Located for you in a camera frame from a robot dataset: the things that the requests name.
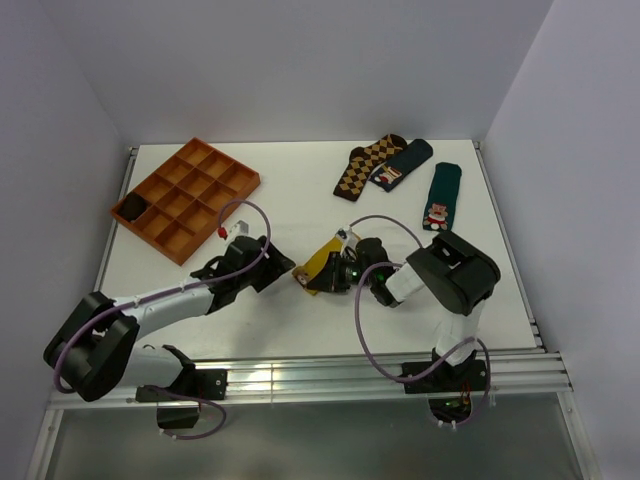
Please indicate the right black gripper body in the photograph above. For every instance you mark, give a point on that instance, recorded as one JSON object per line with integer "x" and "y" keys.
{"x": 343, "y": 272}

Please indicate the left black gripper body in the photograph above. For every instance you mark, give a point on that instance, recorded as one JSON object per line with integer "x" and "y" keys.
{"x": 267, "y": 270}

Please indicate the yellow sock with character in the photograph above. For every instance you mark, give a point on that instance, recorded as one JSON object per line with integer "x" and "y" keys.
{"x": 305, "y": 273}

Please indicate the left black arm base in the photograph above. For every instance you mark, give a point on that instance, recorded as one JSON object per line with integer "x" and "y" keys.
{"x": 180, "y": 405}

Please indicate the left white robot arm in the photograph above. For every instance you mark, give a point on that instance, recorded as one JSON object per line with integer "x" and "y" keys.
{"x": 95, "y": 350}

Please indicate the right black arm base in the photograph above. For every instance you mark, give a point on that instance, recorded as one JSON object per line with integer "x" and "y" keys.
{"x": 473, "y": 375}

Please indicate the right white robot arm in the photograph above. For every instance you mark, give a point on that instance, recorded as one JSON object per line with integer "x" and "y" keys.
{"x": 459, "y": 276}

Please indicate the orange compartment tray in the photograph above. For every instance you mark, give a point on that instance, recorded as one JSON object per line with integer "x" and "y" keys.
{"x": 189, "y": 196}

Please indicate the navy sock with pattern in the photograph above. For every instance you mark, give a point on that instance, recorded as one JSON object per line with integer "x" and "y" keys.
{"x": 395, "y": 170}

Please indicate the brown argyle sock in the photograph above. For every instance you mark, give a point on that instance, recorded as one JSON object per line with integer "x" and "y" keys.
{"x": 363, "y": 160}

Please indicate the rolled dark sock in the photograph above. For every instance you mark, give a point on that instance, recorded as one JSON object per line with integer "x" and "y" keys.
{"x": 132, "y": 207}

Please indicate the dark green santa sock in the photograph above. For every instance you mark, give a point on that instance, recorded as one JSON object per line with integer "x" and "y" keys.
{"x": 440, "y": 208}

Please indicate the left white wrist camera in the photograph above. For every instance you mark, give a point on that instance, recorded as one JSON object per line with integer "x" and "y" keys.
{"x": 240, "y": 228}

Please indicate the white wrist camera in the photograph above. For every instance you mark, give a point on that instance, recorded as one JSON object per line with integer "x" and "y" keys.
{"x": 347, "y": 238}
{"x": 240, "y": 228}

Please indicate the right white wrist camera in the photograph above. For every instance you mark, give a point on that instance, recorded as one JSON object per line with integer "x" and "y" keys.
{"x": 347, "y": 238}

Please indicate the aluminium frame rail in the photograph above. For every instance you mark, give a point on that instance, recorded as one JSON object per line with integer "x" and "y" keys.
{"x": 353, "y": 378}

